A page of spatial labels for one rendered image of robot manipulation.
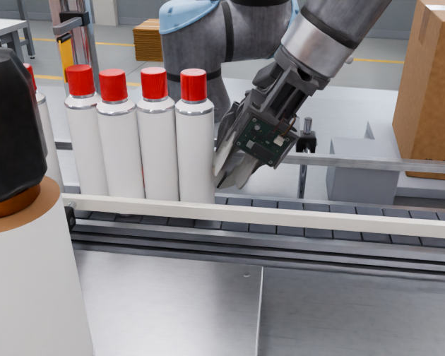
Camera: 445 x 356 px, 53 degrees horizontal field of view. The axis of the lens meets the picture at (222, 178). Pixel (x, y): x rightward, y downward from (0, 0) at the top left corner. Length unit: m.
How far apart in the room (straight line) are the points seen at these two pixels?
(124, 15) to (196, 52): 5.74
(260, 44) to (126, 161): 0.40
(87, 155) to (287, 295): 0.33
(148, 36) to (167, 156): 4.13
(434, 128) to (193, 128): 0.43
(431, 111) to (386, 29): 5.19
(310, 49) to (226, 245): 0.29
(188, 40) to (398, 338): 0.60
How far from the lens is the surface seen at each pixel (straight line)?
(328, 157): 0.65
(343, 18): 0.50
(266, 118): 0.51
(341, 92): 1.33
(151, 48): 4.75
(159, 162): 0.62
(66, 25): 0.63
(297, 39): 0.51
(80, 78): 0.62
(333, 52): 0.51
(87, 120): 0.63
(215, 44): 0.88
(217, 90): 0.91
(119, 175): 0.63
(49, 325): 0.41
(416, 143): 0.85
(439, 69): 0.81
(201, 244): 0.63
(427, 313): 0.63
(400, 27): 6.01
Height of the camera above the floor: 1.25
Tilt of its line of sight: 30 degrees down
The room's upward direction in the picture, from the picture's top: straight up
